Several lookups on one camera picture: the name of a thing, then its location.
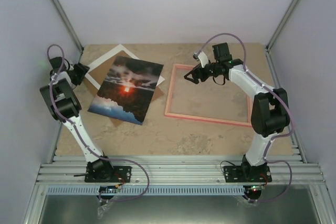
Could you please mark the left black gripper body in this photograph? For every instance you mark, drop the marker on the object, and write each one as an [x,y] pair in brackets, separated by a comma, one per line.
[78,76]

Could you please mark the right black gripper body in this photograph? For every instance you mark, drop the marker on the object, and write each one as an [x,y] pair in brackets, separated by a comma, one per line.
[204,77]

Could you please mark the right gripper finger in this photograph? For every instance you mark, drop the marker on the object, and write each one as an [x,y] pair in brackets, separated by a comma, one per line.
[195,81]
[191,75]

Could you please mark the white mat brown backing board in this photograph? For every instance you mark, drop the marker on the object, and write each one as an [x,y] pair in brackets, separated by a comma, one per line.
[157,93]

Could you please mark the white mat border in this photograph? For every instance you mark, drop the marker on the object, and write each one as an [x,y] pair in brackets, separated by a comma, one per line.
[110,54]

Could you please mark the sunset landscape photo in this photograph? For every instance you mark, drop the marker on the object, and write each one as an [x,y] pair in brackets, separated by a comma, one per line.
[126,90]

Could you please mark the pink picture frame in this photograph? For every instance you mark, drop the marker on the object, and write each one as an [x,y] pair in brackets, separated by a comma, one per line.
[167,112]

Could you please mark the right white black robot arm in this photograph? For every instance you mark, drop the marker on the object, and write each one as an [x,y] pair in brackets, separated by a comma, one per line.
[269,114]

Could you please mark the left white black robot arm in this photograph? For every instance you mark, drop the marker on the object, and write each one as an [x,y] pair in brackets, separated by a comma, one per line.
[65,107]

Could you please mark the left circuit board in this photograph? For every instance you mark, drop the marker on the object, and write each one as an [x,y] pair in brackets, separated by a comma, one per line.
[114,189]

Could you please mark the circuit board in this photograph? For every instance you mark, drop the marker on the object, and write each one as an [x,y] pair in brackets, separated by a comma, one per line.
[256,187]
[114,189]

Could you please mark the right circuit board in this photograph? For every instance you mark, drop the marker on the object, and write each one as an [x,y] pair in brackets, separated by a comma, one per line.
[256,187]

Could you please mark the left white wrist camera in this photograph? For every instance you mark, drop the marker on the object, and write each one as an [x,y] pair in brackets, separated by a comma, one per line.
[69,65]

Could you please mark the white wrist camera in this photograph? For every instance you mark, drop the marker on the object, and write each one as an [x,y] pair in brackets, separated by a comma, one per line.
[69,65]
[202,58]

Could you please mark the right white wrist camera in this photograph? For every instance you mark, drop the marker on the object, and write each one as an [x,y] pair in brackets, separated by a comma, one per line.
[202,58]

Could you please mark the aluminium rail platform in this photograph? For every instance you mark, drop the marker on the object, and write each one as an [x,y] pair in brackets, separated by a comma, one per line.
[181,170]

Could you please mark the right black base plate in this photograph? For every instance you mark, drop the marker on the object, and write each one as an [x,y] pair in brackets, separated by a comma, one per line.
[239,174]

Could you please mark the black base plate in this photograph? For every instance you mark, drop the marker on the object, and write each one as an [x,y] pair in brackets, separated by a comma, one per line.
[239,174]
[116,174]

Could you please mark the left aluminium corner post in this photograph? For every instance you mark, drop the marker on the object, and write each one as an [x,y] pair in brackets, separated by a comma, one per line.
[66,22]

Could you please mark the aluminium corner post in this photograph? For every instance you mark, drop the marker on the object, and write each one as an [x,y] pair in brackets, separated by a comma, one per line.
[66,22]
[286,17]

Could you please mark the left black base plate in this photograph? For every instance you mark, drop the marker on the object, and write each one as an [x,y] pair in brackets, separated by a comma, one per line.
[116,174]

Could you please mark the blue slotted cable duct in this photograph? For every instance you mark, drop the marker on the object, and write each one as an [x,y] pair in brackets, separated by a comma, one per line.
[134,190]

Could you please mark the right aluminium corner post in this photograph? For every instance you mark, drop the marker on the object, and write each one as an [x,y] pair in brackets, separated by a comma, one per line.
[286,17]

